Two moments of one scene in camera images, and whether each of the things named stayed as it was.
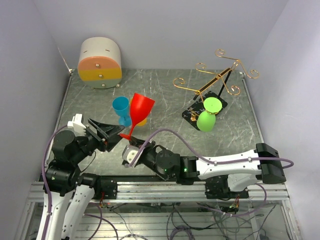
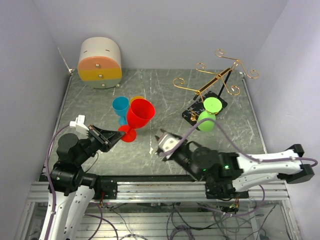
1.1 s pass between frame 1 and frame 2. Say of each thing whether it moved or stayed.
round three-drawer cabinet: stayed
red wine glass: moved
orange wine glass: moved
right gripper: moved
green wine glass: stayed
